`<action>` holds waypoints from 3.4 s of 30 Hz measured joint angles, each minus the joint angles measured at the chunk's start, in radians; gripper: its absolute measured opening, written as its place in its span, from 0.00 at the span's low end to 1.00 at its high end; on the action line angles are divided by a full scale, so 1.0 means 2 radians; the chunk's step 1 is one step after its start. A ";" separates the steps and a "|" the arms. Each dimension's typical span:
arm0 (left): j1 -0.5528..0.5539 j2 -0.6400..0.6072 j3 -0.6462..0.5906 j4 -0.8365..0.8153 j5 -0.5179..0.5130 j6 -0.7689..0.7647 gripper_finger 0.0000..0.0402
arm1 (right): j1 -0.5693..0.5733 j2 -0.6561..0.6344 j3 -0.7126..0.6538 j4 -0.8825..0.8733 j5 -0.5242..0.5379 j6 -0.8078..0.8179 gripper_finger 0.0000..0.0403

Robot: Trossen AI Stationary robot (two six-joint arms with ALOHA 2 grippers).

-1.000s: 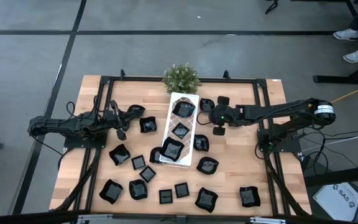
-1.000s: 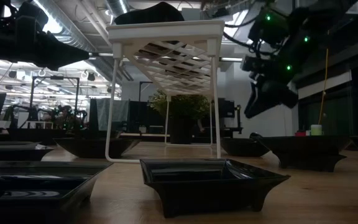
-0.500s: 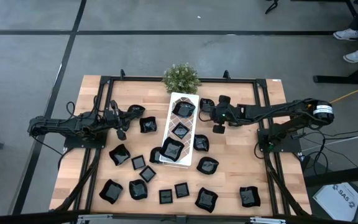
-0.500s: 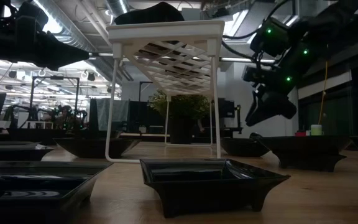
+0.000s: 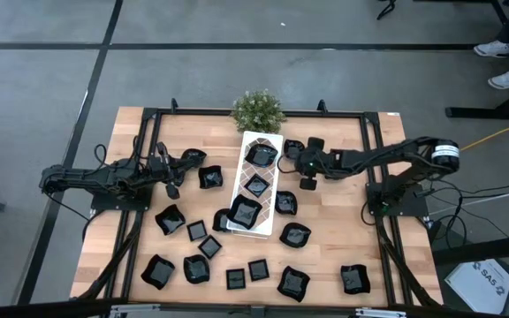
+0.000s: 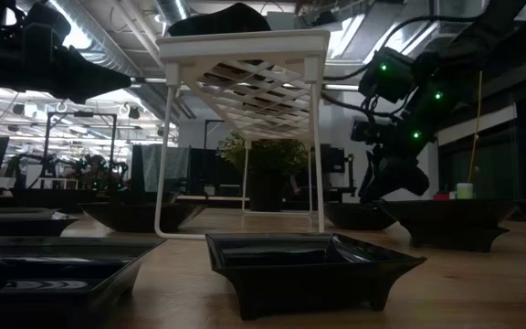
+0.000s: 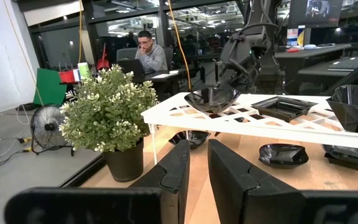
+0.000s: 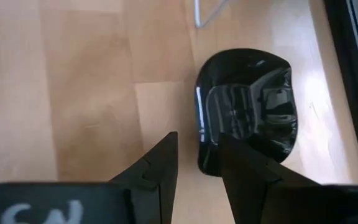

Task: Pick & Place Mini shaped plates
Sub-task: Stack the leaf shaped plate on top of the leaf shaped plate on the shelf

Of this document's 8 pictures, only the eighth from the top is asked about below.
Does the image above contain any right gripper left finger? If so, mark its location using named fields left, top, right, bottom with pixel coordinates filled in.
left=0, top=131, right=179, bottom=224

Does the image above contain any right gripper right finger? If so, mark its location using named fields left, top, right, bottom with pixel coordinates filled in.
left=218, top=133, right=358, bottom=224

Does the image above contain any black rounded plate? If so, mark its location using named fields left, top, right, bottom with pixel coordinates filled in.
left=193, top=48, right=298, bottom=177

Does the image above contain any white wire shelf rack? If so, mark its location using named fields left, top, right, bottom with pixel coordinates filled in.
left=193, top=0, right=229, bottom=29

